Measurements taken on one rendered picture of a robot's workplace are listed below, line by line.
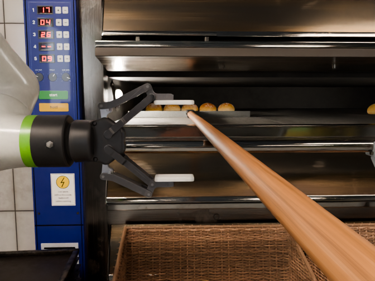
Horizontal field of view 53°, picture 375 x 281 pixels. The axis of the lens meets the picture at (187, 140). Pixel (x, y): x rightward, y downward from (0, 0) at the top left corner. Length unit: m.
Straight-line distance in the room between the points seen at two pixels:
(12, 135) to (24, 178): 0.66
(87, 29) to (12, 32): 0.23
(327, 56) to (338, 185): 0.45
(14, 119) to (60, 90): 0.55
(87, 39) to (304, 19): 0.69
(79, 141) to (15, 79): 0.18
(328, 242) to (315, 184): 1.10
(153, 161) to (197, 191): 0.18
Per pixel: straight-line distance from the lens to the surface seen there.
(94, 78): 1.24
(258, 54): 1.09
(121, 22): 1.23
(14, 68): 0.75
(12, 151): 0.68
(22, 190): 1.34
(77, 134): 0.65
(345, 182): 1.36
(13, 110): 0.73
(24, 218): 1.37
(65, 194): 1.27
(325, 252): 0.22
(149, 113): 1.68
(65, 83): 1.23
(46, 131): 0.66
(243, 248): 1.28
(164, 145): 0.84
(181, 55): 1.07
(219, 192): 1.24
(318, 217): 0.25
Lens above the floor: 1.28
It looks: 7 degrees down
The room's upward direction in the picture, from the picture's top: straight up
